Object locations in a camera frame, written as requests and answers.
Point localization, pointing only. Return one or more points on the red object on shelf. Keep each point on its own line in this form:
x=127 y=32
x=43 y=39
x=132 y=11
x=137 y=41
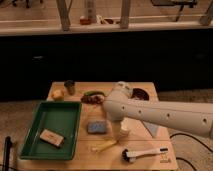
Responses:
x=84 y=21

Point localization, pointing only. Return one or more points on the dark metal cup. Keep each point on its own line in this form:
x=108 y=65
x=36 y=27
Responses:
x=70 y=87

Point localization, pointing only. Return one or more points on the green pepper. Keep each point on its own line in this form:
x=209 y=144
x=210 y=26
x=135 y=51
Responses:
x=91 y=93

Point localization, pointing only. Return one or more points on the yellow stick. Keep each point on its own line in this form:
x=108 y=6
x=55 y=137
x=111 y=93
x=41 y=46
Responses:
x=100 y=147

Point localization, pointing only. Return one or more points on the white handled dish brush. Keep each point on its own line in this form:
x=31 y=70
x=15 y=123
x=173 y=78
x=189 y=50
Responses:
x=131 y=156

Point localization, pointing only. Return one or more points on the brown food pile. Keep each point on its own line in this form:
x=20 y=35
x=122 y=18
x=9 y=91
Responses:
x=94 y=99

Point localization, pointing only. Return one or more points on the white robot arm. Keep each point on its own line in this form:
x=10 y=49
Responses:
x=194 y=118

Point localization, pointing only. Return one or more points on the dark red bowl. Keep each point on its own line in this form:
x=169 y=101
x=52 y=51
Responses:
x=140 y=94

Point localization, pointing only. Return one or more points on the blue sponge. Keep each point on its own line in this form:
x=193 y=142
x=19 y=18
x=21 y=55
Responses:
x=97 y=127

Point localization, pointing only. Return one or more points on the black pole at left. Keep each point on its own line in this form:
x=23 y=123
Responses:
x=6 y=156

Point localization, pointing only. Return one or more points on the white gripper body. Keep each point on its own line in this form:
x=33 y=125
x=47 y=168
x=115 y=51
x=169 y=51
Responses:
x=117 y=131

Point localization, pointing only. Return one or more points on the wooden block in tray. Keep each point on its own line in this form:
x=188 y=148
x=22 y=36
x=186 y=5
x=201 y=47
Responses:
x=52 y=138

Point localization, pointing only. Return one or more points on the yellow round fruit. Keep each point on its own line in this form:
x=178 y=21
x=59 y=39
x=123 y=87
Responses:
x=57 y=95

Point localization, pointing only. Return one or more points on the green plastic tray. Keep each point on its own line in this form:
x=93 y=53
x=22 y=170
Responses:
x=62 y=118

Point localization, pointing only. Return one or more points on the grey triangular cloth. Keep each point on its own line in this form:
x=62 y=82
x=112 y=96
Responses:
x=151 y=128

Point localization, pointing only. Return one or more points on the white cup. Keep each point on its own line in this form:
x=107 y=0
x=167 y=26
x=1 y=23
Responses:
x=124 y=129

